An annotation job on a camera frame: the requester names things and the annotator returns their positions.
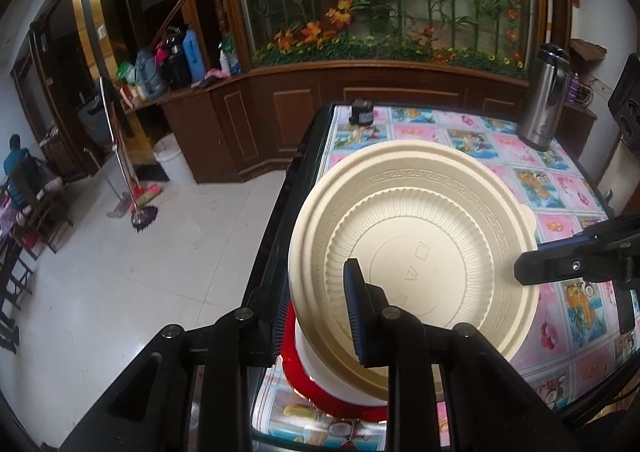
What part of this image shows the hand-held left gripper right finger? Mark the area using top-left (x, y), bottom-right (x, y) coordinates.
top-left (343, 259), bottom-right (586, 452)

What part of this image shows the large water bottle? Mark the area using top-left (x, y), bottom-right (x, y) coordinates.
top-left (134, 49), bottom-right (166, 97)

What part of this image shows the blue container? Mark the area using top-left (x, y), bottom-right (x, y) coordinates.
top-left (182, 29), bottom-right (206, 82)

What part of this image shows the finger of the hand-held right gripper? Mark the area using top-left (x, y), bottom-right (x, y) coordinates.
top-left (514, 239), bottom-right (640, 335)
top-left (580, 214), bottom-right (640, 245)

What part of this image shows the white bucket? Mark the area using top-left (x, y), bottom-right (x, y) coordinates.
top-left (152, 137), bottom-right (193, 185)

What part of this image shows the broom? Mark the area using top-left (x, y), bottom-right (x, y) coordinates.
top-left (112, 104), bottom-right (162, 233)

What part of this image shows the wicker basket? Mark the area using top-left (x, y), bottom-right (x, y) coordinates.
top-left (40, 129), bottom-right (77, 179)

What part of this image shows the stainless steel thermos jug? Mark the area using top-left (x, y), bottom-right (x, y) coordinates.
top-left (516, 42), bottom-right (571, 151)

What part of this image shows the white foam bowl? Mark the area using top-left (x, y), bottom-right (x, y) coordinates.
top-left (295, 327), bottom-right (391, 408)

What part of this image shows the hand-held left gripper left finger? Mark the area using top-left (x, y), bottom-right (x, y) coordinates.
top-left (59, 284), bottom-right (293, 452)

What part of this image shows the mop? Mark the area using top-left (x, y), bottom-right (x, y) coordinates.
top-left (99, 76), bottom-right (132, 219)

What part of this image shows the wooden cabinet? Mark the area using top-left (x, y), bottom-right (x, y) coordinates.
top-left (160, 59), bottom-right (531, 183)

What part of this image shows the spray bottle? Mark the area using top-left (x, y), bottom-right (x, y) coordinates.
top-left (218, 36), bottom-right (241, 75)

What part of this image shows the colourful printed tablecloth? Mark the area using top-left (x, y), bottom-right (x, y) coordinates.
top-left (250, 102), bottom-right (640, 452)

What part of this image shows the wooden chair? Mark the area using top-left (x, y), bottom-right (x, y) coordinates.
top-left (0, 202), bottom-right (38, 350)

